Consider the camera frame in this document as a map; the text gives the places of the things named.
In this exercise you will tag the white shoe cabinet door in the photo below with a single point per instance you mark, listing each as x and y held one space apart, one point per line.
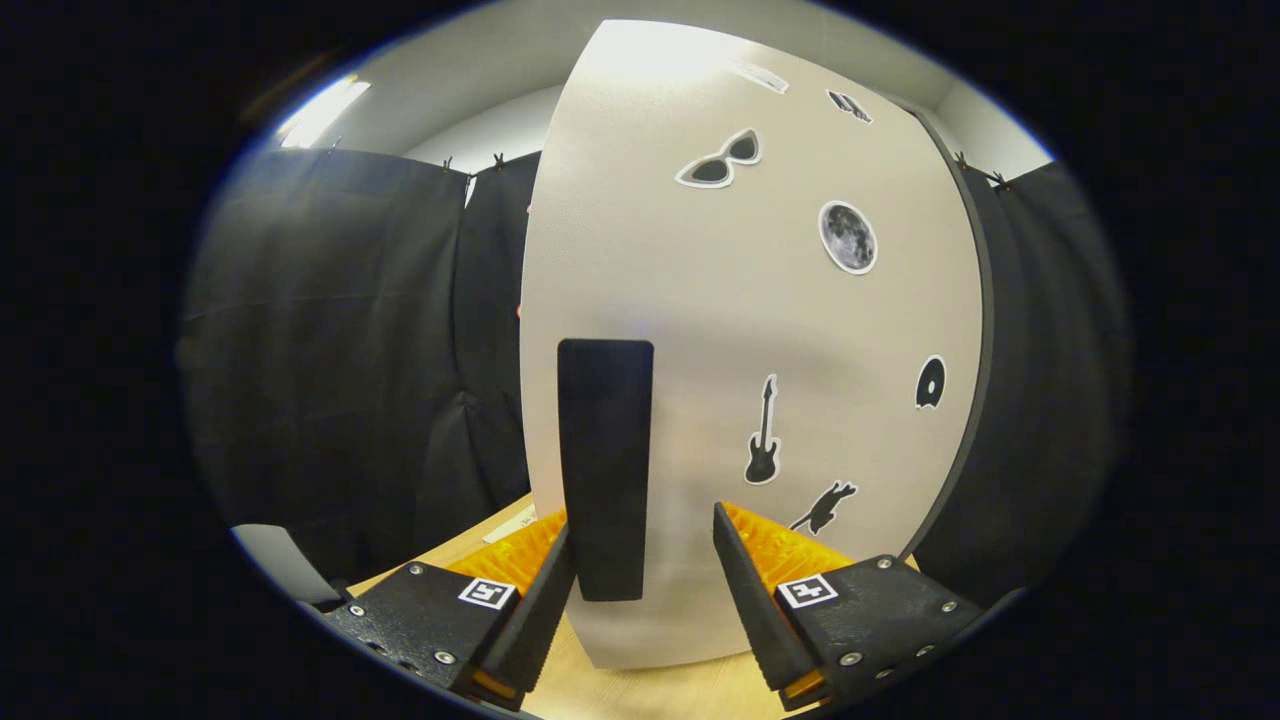
700 300

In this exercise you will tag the ceiling light panel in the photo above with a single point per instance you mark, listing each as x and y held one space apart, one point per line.
325 108

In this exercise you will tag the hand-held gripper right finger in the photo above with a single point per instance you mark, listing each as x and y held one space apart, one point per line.
760 610

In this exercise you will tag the black backdrop cloth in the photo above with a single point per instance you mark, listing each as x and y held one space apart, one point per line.
330 350

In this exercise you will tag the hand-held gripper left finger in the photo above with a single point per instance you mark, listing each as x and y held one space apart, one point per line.
535 630

